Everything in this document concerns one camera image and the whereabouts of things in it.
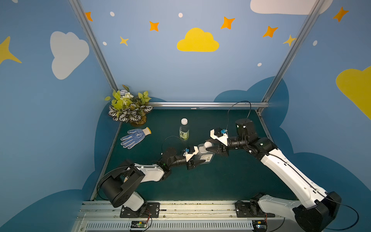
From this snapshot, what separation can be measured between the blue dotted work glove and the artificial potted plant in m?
0.15

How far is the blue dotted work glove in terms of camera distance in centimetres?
102

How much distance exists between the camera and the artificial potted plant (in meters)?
0.90
